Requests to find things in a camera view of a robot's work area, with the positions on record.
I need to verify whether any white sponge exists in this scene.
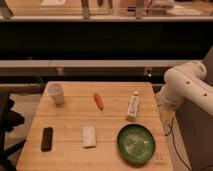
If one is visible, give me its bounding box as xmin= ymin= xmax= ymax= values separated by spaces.
xmin=83 ymin=126 xmax=96 ymax=148

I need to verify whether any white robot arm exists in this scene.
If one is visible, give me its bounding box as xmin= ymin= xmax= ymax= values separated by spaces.
xmin=156 ymin=61 xmax=213 ymax=116

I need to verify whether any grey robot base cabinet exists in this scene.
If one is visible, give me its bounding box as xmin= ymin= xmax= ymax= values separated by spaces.
xmin=175 ymin=46 xmax=213 ymax=171

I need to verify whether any green ceramic bowl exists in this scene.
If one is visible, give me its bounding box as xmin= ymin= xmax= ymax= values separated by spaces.
xmin=116 ymin=124 xmax=156 ymax=165

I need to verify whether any orange carrot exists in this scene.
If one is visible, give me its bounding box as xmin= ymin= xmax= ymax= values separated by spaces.
xmin=94 ymin=93 xmax=104 ymax=111

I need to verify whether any white tube bottle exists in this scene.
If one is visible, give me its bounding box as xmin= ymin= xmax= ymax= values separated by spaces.
xmin=126 ymin=91 xmax=140 ymax=122

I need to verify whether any white paper cup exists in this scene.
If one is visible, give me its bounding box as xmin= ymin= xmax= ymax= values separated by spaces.
xmin=47 ymin=83 xmax=64 ymax=105

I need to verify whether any black remote control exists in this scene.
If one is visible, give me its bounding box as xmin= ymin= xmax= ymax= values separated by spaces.
xmin=41 ymin=127 xmax=53 ymax=152

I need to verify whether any black office chair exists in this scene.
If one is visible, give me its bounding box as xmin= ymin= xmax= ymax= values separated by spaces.
xmin=0 ymin=92 xmax=26 ymax=171

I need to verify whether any grey window rail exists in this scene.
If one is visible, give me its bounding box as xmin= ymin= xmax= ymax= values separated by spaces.
xmin=0 ymin=60 xmax=197 ymax=68

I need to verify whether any black cable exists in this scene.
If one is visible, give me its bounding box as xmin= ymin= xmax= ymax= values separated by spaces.
xmin=165 ymin=116 xmax=193 ymax=171

